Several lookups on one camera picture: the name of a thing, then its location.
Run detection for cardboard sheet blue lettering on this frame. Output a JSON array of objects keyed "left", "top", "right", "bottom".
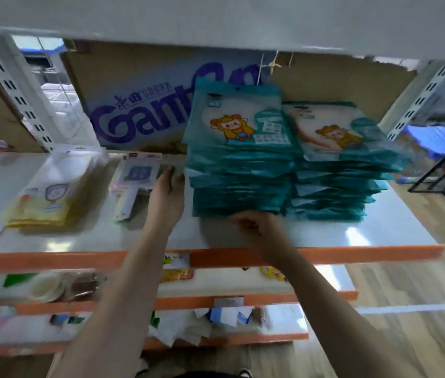
[{"left": 63, "top": 41, "right": 276, "bottom": 151}]

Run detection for pile of white paper cards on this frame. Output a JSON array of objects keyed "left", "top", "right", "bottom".
[{"left": 147, "top": 307, "right": 270, "bottom": 347}]

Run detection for plain brown cardboard sheet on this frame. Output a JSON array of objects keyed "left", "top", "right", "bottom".
[{"left": 269, "top": 52, "right": 418, "bottom": 122}]

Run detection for person's right forearm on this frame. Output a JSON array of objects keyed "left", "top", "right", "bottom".
[{"left": 261, "top": 247, "right": 404, "bottom": 378}]

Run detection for yellow snack sachet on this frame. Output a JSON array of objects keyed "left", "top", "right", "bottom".
[
  {"left": 161, "top": 269, "right": 195, "bottom": 282},
  {"left": 261, "top": 266, "right": 288, "bottom": 282}
]

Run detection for yellow white price label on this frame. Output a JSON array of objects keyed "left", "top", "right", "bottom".
[{"left": 162, "top": 254, "right": 190, "bottom": 270}]

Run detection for blue plastic stool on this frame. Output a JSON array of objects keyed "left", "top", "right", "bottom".
[{"left": 397, "top": 94, "right": 445, "bottom": 184}]

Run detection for yellow mirror packet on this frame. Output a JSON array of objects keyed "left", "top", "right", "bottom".
[{"left": 3, "top": 146, "right": 105, "bottom": 229}]

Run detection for stack of teal packets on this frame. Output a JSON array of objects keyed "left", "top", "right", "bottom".
[
  {"left": 283, "top": 101, "right": 410, "bottom": 223},
  {"left": 181, "top": 77, "right": 298, "bottom": 218}
]

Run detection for green snack packet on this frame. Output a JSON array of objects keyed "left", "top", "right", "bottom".
[{"left": 3, "top": 273, "right": 38, "bottom": 289}]

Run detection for black metal rack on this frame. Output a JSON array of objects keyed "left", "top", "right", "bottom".
[{"left": 408, "top": 141, "right": 445, "bottom": 227}]

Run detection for person's left forearm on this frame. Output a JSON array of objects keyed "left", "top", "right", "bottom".
[{"left": 51, "top": 224, "right": 176, "bottom": 378}]

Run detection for person's right hand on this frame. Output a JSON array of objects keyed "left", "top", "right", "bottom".
[{"left": 230, "top": 210, "right": 287, "bottom": 264}]

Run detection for white paper price tag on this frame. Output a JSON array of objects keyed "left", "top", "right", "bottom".
[{"left": 213, "top": 297, "right": 245, "bottom": 308}]

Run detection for person's left hand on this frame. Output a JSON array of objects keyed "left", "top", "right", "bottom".
[{"left": 146, "top": 167, "right": 186, "bottom": 233}]

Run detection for beige paper cup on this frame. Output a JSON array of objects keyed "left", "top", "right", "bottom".
[{"left": 27, "top": 273, "right": 65, "bottom": 303}]

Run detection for pile of colourful cards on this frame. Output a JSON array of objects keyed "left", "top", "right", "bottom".
[{"left": 49, "top": 313, "right": 85, "bottom": 327}]

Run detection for brown plastic cup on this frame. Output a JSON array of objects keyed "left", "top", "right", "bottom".
[{"left": 64, "top": 273, "right": 103, "bottom": 302}]

